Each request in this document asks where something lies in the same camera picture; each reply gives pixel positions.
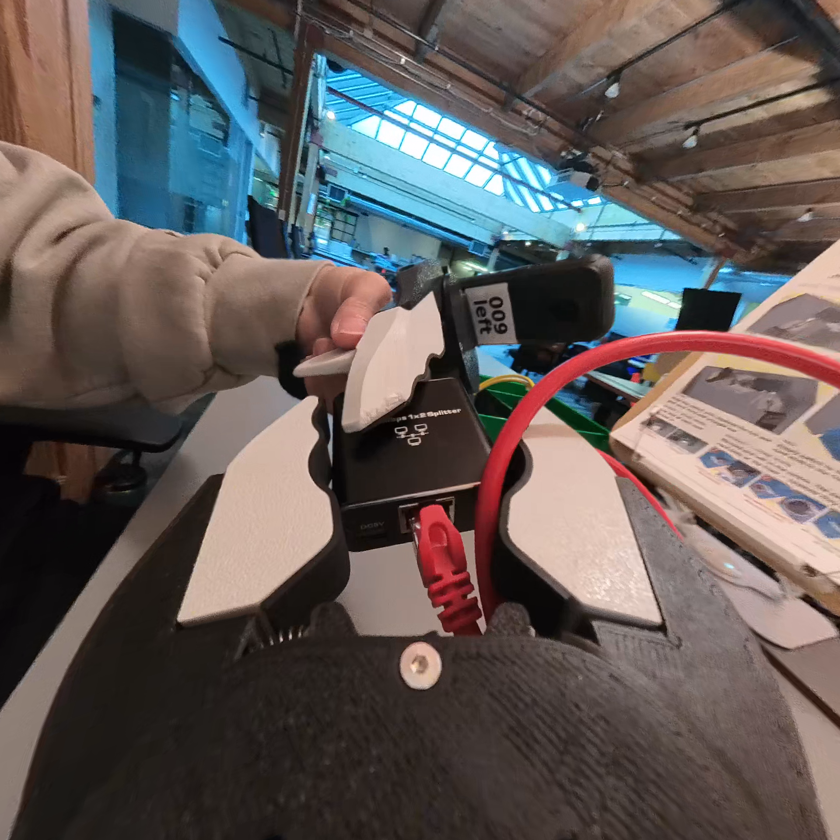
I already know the white board stand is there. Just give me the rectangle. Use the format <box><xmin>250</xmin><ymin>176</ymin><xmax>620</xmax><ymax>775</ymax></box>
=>
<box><xmin>682</xmin><ymin>521</ymin><xmax>840</xmax><ymax>651</ymax></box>

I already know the black monitor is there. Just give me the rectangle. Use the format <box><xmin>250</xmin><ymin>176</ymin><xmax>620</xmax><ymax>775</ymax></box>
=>
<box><xmin>676</xmin><ymin>287</ymin><xmax>742</xmax><ymax>333</ymax></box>

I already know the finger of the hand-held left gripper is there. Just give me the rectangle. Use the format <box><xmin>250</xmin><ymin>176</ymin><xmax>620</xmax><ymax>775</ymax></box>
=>
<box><xmin>292</xmin><ymin>292</ymin><xmax>448</xmax><ymax>434</ymax></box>

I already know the green storage bin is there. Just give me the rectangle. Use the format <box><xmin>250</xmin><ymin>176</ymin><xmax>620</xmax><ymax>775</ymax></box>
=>
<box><xmin>477</xmin><ymin>374</ymin><xmax>613</xmax><ymax>455</ymax></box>

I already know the red ethernet cable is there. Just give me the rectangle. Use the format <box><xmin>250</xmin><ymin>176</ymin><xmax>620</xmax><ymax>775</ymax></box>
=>
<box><xmin>408</xmin><ymin>331</ymin><xmax>840</xmax><ymax>637</ymax></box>

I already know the black ethernet splitter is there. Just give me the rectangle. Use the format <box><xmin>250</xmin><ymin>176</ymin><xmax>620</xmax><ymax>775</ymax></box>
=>
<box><xmin>331</xmin><ymin>377</ymin><xmax>494</xmax><ymax>552</ymax></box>

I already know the white ceiling projector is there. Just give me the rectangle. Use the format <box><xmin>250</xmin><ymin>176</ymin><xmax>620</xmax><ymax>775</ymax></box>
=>
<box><xmin>548</xmin><ymin>152</ymin><xmax>601</xmax><ymax>196</ymax></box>

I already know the wooden support post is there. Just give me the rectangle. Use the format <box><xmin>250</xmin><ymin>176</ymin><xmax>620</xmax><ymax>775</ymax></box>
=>
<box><xmin>0</xmin><ymin>0</ymin><xmax>98</xmax><ymax>183</ymax></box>

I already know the black chair armrest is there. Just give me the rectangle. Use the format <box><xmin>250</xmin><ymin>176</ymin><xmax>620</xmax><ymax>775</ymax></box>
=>
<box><xmin>0</xmin><ymin>403</ymin><xmax>185</xmax><ymax>454</ymax></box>

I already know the instruction sheet on clipboard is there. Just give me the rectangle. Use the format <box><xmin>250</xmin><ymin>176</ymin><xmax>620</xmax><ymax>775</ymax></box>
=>
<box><xmin>610</xmin><ymin>351</ymin><xmax>840</xmax><ymax>616</ymax></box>

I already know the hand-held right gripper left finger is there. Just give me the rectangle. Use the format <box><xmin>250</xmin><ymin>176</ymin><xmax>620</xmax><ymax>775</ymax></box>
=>
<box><xmin>177</xmin><ymin>395</ymin><xmax>352</xmax><ymax>626</ymax></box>

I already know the printed instruction sheet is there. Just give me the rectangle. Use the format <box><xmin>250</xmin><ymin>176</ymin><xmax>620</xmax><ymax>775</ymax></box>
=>
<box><xmin>610</xmin><ymin>239</ymin><xmax>840</xmax><ymax>572</ymax></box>

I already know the person's left hand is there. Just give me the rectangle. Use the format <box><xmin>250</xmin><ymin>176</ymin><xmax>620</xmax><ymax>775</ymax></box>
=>
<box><xmin>295</xmin><ymin>266</ymin><xmax>395</xmax><ymax>409</ymax></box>

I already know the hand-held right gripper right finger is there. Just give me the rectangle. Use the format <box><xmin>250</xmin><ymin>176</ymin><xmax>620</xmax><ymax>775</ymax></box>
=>
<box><xmin>492</xmin><ymin>433</ymin><xmax>664</xmax><ymax>634</ymax></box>

